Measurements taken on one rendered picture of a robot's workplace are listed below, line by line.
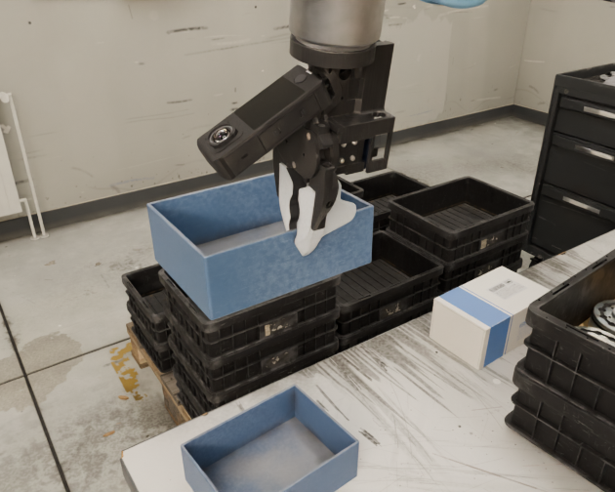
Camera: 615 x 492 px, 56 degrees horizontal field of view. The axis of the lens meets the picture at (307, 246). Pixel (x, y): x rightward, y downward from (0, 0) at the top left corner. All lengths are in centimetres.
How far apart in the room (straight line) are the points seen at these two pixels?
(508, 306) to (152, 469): 66
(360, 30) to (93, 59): 275
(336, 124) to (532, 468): 64
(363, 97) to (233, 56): 295
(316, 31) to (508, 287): 81
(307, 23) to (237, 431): 62
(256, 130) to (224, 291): 17
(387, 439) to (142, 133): 262
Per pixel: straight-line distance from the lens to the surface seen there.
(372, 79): 52
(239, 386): 153
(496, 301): 113
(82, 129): 323
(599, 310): 104
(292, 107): 48
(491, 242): 196
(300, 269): 60
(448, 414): 101
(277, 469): 91
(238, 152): 47
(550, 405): 92
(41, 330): 254
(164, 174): 344
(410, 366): 109
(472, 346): 109
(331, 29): 47
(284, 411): 95
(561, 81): 250
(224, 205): 70
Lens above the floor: 140
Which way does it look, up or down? 29 degrees down
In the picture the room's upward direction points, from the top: straight up
